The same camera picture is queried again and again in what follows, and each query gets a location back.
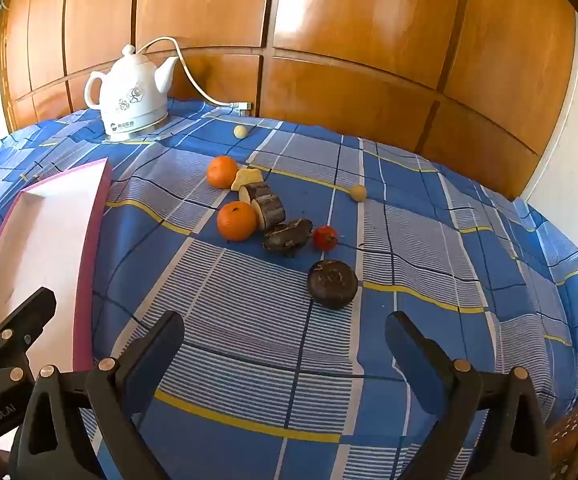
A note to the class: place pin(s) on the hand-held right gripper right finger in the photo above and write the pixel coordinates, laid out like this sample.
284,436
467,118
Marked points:
411,355

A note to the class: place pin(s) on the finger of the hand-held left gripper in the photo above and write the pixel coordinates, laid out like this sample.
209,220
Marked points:
29,315

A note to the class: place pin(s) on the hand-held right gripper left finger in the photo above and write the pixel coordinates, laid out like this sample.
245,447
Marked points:
156,345

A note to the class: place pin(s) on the pink-rimmed white tray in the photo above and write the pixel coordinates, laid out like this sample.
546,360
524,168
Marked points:
39,240

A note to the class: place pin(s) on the dark brown water chestnut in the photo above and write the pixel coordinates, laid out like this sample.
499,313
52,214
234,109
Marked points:
286,237
332,284

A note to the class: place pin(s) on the orange mandarin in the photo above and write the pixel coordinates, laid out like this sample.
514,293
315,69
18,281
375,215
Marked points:
236,221
221,172

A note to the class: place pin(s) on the small tan longan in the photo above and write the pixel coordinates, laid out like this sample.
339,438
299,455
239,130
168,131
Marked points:
358,192
240,132

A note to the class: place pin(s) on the long dark sugarcane piece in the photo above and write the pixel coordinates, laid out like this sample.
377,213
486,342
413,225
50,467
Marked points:
271,212

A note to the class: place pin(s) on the short dark sugarcane piece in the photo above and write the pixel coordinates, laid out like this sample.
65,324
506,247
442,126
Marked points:
258,192

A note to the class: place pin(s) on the yellow sugarcane chunk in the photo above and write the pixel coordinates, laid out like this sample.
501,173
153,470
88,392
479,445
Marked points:
248,177

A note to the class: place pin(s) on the blue plaid cloth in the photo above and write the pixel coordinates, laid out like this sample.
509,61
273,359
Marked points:
419,260

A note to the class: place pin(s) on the small red tomato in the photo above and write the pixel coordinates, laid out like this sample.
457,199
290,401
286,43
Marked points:
324,238

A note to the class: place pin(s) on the silver kettle base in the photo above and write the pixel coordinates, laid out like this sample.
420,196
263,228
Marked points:
134,132

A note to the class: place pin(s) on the white ceramic electric kettle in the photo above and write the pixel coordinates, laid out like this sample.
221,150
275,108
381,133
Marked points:
189,77
129,87

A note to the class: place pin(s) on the wooden wardrobe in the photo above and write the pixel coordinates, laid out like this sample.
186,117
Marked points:
359,35

